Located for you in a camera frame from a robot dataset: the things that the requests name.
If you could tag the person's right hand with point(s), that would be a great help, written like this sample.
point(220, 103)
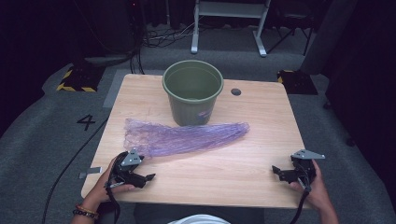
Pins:
point(319, 196)

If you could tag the person's white shirt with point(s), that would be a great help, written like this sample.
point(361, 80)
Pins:
point(199, 219)

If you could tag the grey metal post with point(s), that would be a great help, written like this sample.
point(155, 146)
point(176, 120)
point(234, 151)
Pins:
point(327, 37)

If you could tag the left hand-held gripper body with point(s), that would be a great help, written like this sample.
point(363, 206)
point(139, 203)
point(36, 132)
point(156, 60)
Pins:
point(124, 168)

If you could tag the grey tape strip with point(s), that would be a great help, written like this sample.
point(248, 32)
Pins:
point(90, 172)

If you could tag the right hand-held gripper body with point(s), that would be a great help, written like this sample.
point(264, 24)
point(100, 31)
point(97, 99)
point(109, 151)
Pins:
point(303, 169)

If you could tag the purple plastic bag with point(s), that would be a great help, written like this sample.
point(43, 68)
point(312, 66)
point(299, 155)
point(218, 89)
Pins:
point(174, 138)

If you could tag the dark round table grommet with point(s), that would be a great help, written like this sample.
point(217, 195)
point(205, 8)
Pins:
point(236, 91)

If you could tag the green plastic bucket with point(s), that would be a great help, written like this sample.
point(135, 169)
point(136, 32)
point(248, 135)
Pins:
point(186, 109)

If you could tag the black folding stand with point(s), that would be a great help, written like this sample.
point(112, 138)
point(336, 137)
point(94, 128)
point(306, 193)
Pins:
point(292, 28)

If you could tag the person's dark trousers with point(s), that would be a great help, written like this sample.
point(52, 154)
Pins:
point(149, 214)

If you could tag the person's left hand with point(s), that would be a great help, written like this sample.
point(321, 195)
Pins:
point(98, 193)

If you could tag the white metal desk frame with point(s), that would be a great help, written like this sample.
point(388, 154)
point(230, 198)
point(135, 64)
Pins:
point(230, 9)

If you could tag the black yellow striped base plate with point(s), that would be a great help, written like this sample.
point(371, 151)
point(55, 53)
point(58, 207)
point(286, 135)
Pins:
point(297, 82)
point(81, 79)

